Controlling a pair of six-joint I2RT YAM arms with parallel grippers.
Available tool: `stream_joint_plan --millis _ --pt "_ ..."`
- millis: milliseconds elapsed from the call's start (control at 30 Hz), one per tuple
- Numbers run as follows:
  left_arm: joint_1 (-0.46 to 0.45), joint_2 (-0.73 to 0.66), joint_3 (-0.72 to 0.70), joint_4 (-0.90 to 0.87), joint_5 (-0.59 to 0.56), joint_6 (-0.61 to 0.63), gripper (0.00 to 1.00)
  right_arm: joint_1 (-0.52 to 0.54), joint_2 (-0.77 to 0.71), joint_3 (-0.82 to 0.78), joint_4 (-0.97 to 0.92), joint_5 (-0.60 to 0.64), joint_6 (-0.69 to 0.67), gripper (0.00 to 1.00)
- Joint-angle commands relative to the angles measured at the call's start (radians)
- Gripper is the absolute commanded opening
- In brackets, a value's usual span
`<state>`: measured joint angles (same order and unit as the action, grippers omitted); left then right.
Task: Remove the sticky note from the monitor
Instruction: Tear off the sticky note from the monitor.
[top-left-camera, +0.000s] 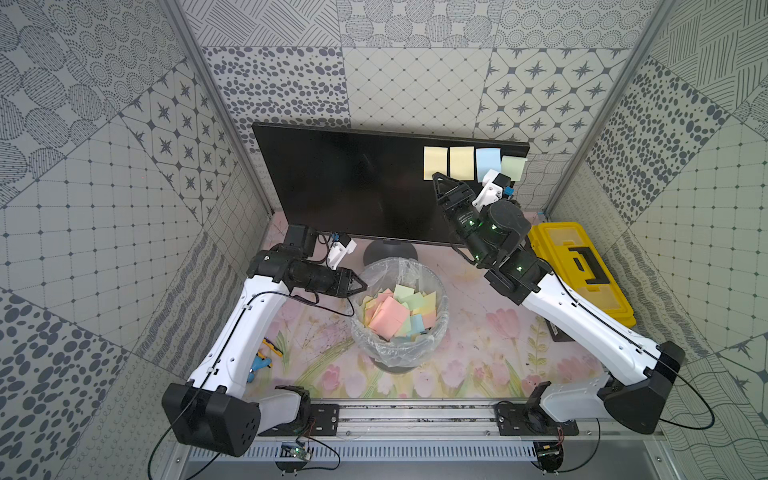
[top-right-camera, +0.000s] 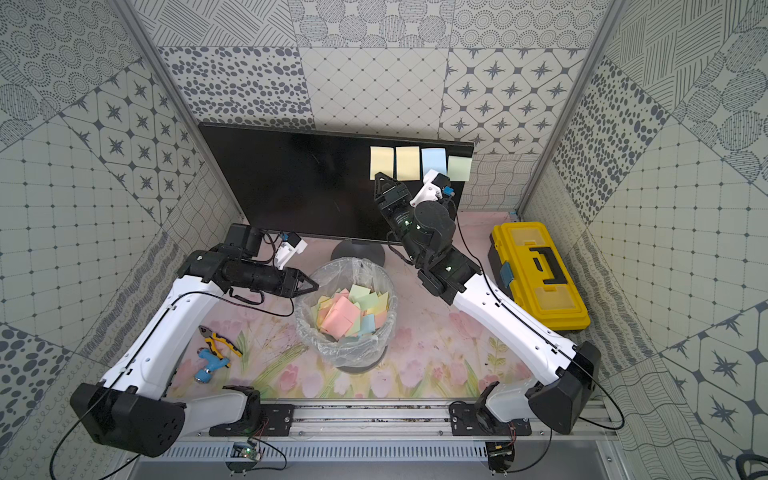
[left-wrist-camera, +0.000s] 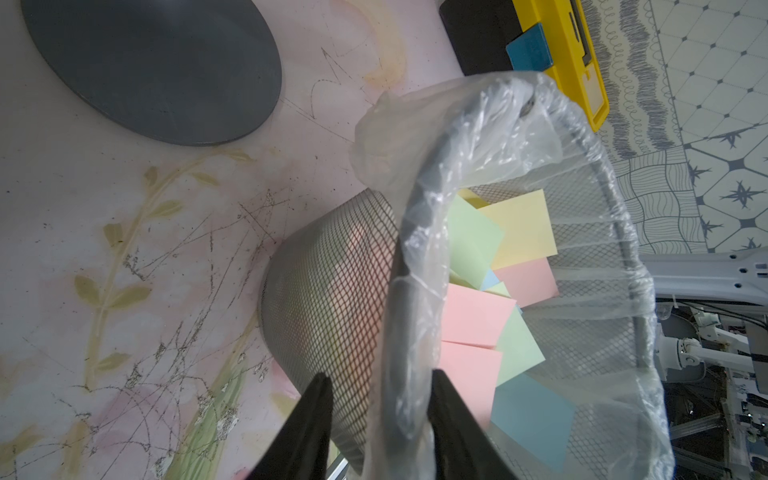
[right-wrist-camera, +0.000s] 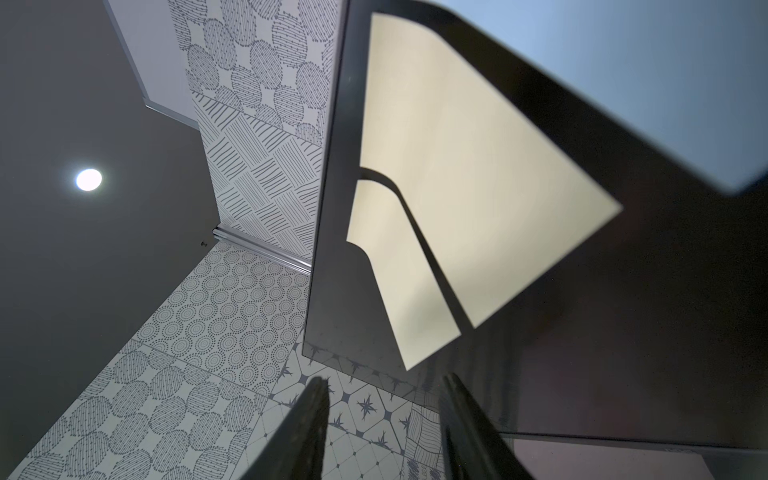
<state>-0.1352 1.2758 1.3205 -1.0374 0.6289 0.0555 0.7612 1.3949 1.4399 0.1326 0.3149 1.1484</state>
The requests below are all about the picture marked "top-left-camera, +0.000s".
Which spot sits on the circuit board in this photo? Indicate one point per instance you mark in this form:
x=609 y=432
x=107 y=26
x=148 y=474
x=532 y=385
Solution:
x=293 y=451
x=549 y=456

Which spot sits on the right circuit board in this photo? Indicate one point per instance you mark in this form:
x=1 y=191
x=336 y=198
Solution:
x=549 y=456

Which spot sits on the green sticky note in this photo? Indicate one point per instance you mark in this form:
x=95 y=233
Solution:
x=513 y=167

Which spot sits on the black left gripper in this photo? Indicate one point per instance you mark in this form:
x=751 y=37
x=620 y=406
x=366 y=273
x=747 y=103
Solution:
x=339 y=282

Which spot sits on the pile of discarded sticky notes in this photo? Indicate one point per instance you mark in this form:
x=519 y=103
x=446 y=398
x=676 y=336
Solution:
x=399 y=313

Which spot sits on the orange-yellow sticky note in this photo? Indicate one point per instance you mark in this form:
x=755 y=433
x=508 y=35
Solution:
x=435 y=160

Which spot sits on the yellow black toolbox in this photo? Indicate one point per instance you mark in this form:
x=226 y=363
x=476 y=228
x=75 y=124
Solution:
x=569 y=250

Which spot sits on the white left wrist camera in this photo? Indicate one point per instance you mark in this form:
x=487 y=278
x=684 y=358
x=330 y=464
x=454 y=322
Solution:
x=341 y=244

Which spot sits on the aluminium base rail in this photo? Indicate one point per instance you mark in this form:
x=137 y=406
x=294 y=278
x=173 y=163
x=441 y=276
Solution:
x=418 y=431

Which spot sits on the blue sticky note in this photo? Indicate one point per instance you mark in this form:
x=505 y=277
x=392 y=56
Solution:
x=487 y=159

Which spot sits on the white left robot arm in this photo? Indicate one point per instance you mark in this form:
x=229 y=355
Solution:
x=208 y=411

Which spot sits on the yellow sticky note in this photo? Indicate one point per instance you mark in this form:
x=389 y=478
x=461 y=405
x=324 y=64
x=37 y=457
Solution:
x=462 y=163

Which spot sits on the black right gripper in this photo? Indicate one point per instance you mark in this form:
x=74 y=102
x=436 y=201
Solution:
x=460 y=186

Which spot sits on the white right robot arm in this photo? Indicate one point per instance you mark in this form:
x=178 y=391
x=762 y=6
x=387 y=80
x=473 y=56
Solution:
x=638 y=373

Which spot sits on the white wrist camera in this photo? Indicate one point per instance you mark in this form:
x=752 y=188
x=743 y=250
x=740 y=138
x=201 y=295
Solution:
x=341 y=244
x=495 y=186

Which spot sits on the black monitor with grey stand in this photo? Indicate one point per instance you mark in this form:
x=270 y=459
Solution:
x=364 y=183

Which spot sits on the left circuit board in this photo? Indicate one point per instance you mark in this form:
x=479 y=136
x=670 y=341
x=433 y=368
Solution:
x=293 y=451

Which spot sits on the mesh bin with plastic liner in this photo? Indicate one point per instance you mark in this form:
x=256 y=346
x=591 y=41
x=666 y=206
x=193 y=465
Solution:
x=399 y=355

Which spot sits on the blue plastic tool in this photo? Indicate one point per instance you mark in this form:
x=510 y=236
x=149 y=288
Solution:
x=260 y=362

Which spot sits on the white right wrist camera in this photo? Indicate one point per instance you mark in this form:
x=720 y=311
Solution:
x=495 y=186

